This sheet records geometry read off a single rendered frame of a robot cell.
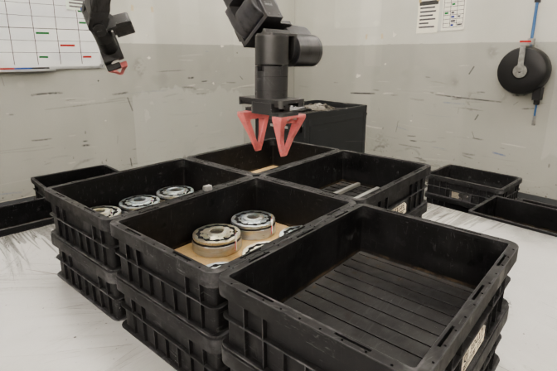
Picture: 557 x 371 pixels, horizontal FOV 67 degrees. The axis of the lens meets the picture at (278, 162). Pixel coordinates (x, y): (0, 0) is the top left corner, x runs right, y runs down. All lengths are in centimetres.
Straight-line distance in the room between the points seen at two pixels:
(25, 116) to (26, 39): 59
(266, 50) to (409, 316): 48
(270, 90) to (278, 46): 7
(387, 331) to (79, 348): 56
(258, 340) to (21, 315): 61
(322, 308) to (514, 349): 39
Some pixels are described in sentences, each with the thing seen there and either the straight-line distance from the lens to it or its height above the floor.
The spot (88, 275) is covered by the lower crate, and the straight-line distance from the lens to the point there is 102.
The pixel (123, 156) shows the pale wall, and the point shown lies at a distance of 416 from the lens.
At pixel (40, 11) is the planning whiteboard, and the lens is 389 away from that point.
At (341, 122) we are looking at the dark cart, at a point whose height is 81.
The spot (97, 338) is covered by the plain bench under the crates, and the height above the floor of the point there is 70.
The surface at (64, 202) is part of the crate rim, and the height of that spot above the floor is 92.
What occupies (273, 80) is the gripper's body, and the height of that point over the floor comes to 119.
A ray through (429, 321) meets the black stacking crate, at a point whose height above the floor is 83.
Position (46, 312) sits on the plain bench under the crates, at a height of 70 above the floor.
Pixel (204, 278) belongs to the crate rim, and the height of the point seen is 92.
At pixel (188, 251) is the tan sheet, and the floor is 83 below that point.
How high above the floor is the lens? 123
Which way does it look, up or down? 15 degrees down
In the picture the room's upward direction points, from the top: straight up
